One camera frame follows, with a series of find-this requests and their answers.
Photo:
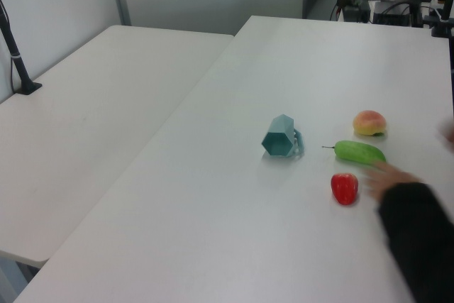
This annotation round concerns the black clamp stand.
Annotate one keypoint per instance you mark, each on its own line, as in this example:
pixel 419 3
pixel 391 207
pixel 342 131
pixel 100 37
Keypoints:
pixel 443 15

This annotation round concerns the teal block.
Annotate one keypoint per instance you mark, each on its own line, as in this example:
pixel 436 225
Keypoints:
pixel 276 140

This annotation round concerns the green cucumber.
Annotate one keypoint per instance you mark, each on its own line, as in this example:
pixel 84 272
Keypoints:
pixel 358 152

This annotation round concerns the black electronics box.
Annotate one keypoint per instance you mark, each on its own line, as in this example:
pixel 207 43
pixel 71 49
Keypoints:
pixel 395 12

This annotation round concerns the red strawberry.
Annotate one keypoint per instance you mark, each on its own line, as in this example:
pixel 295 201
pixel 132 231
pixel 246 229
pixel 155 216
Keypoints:
pixel 344 188

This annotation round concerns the peach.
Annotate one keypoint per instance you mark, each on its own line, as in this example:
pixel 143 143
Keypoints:
pixel 369 122

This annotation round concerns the white side table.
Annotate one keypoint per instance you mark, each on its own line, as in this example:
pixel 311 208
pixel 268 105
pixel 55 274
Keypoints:
pixel 88 132

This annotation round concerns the black camera pole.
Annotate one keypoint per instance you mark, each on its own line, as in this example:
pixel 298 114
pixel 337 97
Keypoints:
pixel 14 56

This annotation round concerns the person's hand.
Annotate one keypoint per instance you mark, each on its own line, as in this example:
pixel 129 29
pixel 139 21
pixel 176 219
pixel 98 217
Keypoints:
pixel 388 177

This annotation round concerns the black sleeved forearm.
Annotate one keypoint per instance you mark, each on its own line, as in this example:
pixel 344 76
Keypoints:
pixel 420 239

